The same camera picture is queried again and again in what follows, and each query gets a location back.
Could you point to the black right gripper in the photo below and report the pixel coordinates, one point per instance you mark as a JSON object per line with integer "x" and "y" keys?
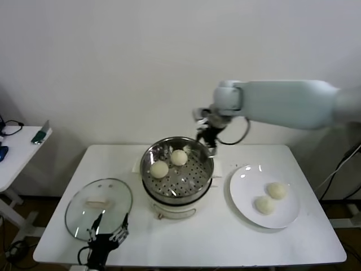
{"x": 211, "y": 134}

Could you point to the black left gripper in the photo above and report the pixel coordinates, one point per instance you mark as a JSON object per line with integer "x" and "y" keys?
{"x": 100, "y": 248}

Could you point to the round glass pot lid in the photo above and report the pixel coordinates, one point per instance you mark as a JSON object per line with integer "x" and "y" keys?
{"x": 98, "y": 220}

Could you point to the white steamed baozi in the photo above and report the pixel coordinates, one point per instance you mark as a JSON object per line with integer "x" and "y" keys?
{"x": 277, "y": 190}
{"x": 159, "y": 169}
{"x": 178, "y": 157}
{"x": 264, "y": 205}

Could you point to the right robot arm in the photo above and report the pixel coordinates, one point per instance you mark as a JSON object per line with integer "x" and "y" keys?
{"x": 282, "y": 101}

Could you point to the stainless steel steamer basket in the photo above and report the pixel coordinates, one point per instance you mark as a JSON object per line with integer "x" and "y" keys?
{"x": 186, "y": 180}

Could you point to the white round plate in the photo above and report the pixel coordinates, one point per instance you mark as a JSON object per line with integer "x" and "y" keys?
{"x": 245, "y": 194}

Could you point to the white side table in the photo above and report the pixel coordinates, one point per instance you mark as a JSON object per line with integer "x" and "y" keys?
{"x": 19, "y": 158}

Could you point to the blue object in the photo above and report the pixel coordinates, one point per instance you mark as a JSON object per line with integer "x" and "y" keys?
{"x": 2, "y": 153}

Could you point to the black power adapter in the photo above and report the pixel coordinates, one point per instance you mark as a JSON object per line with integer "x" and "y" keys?
{"x": 351, "y": 151}

